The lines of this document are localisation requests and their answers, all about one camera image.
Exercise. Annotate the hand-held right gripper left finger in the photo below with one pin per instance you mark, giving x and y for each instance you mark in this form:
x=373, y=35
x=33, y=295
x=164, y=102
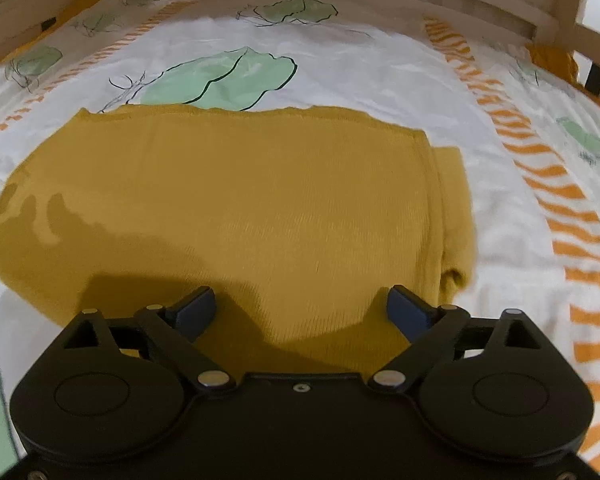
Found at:
x=194, y=312

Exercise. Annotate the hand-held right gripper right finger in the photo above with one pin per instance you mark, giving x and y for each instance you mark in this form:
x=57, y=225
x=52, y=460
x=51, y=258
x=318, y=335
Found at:
x=407, y=312

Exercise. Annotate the white leaf-print striped blanket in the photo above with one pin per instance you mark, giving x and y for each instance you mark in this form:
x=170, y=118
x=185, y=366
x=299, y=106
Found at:
x=380, y=70

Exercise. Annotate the mustard yellow knit sweater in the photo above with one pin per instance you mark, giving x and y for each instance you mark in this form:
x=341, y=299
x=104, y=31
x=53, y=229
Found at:
x=260, y=210

